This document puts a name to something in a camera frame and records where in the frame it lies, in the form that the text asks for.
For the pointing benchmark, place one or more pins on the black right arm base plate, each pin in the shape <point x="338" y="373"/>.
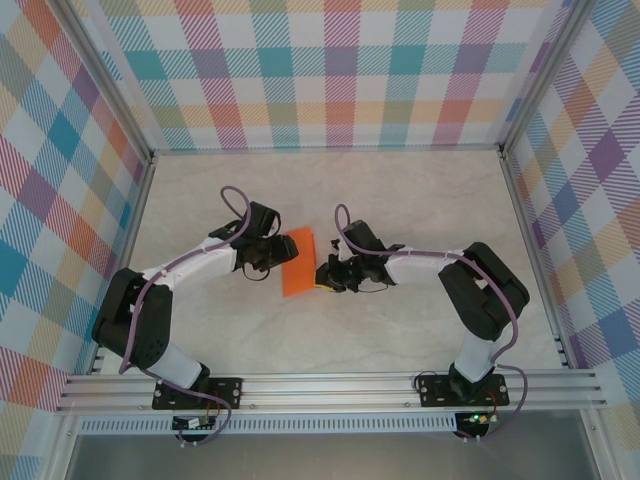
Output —
<point x="435" y="390"/>

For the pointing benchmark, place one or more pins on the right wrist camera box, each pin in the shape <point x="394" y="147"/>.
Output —
<point x="362" y="235"/>

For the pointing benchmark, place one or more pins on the aluminium side rail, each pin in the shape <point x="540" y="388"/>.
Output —
<point x="535" y="260"/>
<point x="125" y="260"/>

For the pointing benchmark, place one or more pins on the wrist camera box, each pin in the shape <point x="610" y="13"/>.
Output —
<point x="264" y="217"/>
<point x="362" y="235"/>

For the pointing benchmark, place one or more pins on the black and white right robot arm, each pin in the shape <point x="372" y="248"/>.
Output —
<point x="490" y="300"/>

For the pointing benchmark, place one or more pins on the aluminium frame post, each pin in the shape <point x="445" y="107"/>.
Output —
<point x="542" y="75"/>
<point x="105" y="80"/>

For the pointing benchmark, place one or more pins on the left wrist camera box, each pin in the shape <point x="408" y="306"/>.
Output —
<point x="264" y="217"/>

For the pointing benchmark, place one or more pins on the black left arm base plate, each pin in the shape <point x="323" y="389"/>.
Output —
<point x="230" y="390"/>

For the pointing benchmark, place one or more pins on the aluminium mounting rail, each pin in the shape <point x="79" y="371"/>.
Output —
<point x="325" y="390"/>

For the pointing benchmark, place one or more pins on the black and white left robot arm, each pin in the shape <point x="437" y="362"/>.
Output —
<point x="135" y="325"/>

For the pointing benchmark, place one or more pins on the orange paper sheet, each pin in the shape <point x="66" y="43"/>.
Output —
<point x="300" y="275"/>

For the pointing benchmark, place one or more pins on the grey metal panel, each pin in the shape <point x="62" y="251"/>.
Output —
<point x="325" y="460"/>

